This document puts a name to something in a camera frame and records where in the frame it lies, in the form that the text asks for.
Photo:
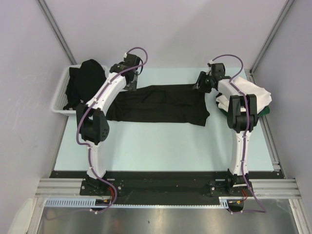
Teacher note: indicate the black t-shirt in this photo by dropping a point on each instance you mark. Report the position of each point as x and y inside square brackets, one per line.
[160, 103]

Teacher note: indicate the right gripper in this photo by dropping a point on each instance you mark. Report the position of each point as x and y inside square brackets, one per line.
[200, 83]

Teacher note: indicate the white plastic laundry basket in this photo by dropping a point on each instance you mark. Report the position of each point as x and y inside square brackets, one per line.
[60, 99]

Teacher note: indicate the grey slotted cable duct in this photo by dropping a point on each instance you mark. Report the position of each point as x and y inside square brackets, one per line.
[70, 202]

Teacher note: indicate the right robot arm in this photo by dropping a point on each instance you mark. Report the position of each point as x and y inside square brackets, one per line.
[242, 117]

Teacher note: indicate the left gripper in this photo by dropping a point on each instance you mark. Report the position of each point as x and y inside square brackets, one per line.
[132, 86]

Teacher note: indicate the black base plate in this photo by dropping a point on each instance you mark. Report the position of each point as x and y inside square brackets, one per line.
[161, 188]

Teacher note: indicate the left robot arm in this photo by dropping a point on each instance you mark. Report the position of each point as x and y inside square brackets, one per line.
[98, 91]

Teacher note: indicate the aluminium frame rail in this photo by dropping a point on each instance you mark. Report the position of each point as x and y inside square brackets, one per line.
[59, 187]

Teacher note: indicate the black clothes pile in basket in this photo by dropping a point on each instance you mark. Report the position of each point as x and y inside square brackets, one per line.
[84, 82]

